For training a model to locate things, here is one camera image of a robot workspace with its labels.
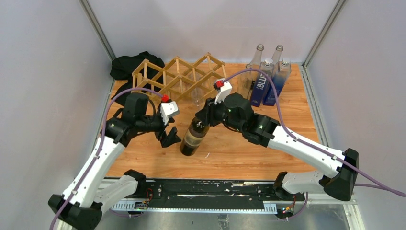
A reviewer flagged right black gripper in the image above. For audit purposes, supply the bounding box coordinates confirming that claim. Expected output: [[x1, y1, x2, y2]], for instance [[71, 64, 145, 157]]
[[196, 93, 245, 134]]

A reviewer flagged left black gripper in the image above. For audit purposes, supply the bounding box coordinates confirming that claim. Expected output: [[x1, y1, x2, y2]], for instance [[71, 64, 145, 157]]
[[136, 109, 182, 146]]

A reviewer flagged dark green wine bottle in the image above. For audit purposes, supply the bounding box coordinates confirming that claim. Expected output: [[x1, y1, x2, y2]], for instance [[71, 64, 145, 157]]
[[180, 117, 210, 156]]

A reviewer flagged blue bottle cork stopper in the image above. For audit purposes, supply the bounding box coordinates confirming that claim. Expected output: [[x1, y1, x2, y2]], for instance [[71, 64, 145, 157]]
[[250, 58, 274, 107]]

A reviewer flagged blue bottle silver cap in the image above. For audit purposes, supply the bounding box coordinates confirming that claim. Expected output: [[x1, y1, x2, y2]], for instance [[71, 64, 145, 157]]
[[263, 57, 292, 106]]

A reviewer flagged clear bottle black label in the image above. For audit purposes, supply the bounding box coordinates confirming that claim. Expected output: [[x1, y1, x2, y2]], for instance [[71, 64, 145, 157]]
[[271, 45, 284, 66]]

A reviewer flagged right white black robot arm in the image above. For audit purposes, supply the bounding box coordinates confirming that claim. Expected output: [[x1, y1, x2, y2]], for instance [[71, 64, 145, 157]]
[[195, 93, 359, 201]]

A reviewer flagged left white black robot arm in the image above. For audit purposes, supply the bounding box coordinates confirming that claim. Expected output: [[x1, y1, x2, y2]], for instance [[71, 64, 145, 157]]
[[48, 92, 180, 230]]

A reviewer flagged wooden wine rack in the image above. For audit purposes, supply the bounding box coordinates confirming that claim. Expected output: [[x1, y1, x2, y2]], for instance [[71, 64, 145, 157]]
[[132, 52, 226, 102]]

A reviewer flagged black cloth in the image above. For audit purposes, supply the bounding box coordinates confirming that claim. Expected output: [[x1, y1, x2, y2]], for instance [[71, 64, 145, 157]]
[[110, 51, 165, 106]]

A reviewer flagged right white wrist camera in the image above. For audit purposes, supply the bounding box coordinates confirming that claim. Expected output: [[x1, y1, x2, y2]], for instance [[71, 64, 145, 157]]
[[213, 79, 232, 104]]

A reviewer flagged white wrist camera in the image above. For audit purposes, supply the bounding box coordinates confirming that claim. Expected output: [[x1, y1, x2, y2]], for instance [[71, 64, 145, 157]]
[[160, 101, 180, 125], [213, 79, 232, 104]]

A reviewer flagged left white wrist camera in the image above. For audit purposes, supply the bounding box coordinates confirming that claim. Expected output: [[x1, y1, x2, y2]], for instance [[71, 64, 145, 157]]
[[160, 101, 180, 125]]

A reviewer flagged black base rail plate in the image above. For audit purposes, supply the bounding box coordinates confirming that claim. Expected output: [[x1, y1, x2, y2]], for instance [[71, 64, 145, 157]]
[[115, 178, 306, 210]]

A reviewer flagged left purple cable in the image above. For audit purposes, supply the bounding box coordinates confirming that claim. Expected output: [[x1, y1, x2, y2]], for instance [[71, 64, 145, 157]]
[[49, 88, 170, 230]]

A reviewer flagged aluminium frame rail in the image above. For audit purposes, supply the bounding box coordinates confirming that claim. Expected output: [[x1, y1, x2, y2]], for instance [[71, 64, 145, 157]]
[[57, 179, 365, 230]]

